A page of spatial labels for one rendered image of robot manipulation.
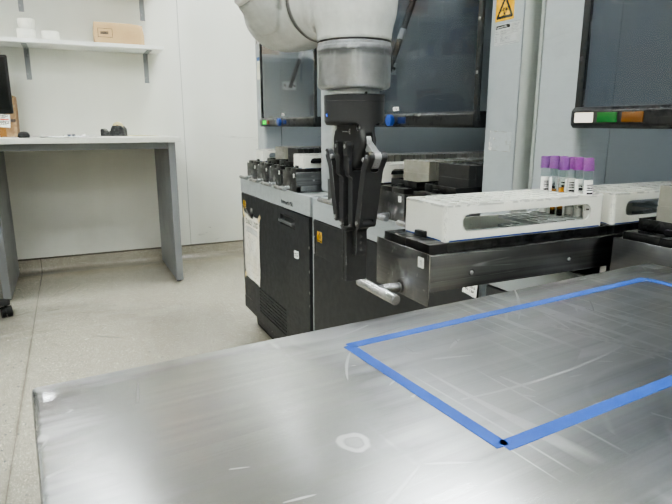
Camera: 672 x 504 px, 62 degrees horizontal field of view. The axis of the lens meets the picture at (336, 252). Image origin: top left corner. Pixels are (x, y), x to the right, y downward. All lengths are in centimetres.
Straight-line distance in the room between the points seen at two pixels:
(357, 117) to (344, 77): 5
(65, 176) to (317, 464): 394
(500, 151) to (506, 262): 45
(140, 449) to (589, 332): 31
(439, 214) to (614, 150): 48
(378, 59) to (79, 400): 49
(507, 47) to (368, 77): 58
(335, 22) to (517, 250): 38
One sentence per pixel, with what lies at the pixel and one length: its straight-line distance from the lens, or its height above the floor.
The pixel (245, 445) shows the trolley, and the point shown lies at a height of 82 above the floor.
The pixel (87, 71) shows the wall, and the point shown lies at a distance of 415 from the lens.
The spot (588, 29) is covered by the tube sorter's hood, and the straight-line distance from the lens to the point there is 106.
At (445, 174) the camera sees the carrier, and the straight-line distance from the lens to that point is 133.
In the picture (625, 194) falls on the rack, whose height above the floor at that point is 86.
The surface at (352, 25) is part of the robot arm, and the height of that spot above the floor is 108.
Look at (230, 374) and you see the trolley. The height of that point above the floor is 82.
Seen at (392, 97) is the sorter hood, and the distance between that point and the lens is 153.
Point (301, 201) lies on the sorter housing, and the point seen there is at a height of 71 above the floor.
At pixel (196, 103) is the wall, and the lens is 422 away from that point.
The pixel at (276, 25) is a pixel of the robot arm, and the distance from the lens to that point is 79.
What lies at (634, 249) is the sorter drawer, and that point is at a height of 79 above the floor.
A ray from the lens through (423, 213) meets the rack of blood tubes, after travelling 78.
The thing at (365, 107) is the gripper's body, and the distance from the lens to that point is 68.
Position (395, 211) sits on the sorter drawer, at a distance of 138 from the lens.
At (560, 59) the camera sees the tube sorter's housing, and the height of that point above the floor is 108.
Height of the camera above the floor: 97
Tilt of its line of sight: 13 degrees down
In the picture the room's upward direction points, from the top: straight up
